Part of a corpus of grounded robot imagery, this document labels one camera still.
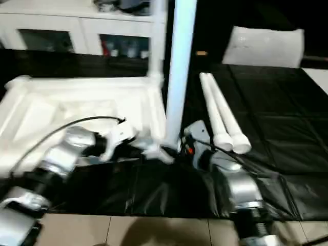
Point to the white plastic table leg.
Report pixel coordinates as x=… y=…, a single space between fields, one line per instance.
x=228 y=112
x=214 y=110
x=180 y=64
x=156 y=38

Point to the white plastic table top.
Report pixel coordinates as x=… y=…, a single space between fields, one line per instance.
x=64 y=102

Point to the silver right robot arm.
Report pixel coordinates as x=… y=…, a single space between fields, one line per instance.
x=238 y=184

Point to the red bottle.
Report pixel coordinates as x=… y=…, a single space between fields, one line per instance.
x=105 y=47

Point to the black padded mat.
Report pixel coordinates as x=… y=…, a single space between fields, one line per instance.
x=282 y=115

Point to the white curved plastic panel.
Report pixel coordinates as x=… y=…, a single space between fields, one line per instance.
x=264 y=46

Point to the white glass-door cabinet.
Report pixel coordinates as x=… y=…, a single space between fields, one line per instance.
x=77 y=28

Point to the white flat board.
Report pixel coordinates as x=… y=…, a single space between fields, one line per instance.
x=317 y=77

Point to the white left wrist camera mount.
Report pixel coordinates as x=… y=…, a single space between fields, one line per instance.
x=120 y=135

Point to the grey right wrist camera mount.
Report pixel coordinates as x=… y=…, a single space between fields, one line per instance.
x=200 y=133

